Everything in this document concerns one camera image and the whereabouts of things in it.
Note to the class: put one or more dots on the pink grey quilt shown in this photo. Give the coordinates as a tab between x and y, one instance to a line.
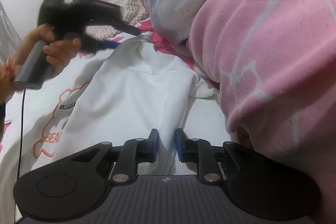
274	61

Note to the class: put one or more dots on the grey curtain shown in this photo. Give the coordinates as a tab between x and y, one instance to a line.
9	38

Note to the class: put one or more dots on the beige knitted sweater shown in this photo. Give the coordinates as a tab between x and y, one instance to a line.
132	11

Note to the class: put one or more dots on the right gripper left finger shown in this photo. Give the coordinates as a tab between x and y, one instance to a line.
128	156

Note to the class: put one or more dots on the white bear sweatshirt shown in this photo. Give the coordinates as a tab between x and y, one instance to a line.
17	158

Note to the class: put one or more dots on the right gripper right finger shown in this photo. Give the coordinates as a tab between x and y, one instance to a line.
203	154

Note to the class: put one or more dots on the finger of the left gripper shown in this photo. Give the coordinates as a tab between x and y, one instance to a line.
92	45
113	21

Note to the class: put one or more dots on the person's left hand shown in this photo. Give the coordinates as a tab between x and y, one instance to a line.
59	53

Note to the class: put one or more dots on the pink floral bed sheet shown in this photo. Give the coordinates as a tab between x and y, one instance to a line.
162	42

